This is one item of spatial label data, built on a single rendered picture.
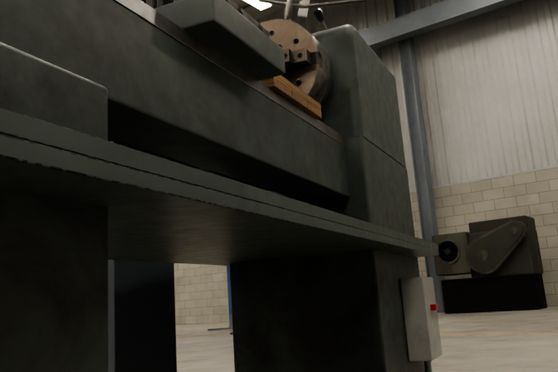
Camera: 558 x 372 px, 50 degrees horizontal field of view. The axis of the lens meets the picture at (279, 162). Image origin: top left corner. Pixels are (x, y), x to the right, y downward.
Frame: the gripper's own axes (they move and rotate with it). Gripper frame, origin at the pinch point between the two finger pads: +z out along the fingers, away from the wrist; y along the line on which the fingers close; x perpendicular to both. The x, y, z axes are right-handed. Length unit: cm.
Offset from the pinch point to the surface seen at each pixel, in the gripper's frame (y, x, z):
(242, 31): -72, -3, 35
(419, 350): 21, -54, 99
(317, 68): -8.9, -10.0, 21.7
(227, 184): -96, -12, 65
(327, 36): 7.7, -9.2, 6.0
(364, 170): 1, -28, 48
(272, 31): -3.8, 6.3, 11.0
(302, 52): -11.7, -5.2, 18.6
